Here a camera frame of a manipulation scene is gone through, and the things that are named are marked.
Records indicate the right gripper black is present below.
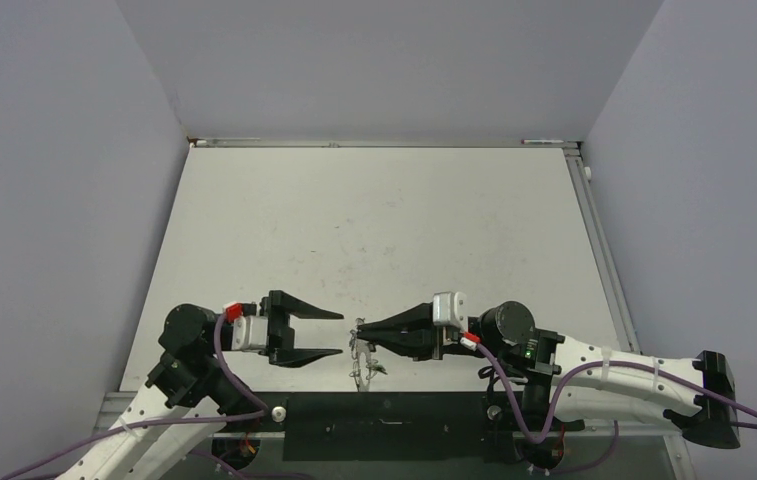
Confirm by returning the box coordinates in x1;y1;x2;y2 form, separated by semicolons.
357;298;504;360

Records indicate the metal key organizer plate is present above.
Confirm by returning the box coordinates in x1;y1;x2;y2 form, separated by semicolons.
349;318;388;392

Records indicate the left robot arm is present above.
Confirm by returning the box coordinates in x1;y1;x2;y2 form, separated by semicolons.
61;290;343;479

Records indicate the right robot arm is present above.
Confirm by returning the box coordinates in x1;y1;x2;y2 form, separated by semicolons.
354;293;740;449

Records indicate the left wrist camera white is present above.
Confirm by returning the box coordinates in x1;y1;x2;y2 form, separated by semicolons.
230;316;268;352

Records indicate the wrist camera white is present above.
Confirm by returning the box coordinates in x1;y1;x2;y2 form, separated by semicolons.
230;316;268;352
432;291;468;330

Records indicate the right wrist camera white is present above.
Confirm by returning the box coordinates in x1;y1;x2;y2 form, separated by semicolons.
432;291;468;330

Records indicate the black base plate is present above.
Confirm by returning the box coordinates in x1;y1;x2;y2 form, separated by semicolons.
206;392;584;469

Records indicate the aluminium frame rail front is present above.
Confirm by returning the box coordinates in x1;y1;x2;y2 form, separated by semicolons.
94;392;680;439

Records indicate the aluminium frame rail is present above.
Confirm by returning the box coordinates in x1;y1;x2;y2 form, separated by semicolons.
94;392;680;439
188;138;581;150
563;143;643;354

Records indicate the aluminium frame rail back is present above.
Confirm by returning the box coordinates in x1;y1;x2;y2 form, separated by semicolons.
188;138;581;150

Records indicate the aluminium frame rail right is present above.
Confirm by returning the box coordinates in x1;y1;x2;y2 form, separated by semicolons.
563;143;643;354

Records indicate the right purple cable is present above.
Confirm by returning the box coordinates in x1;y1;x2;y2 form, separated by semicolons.
477;343;757;475

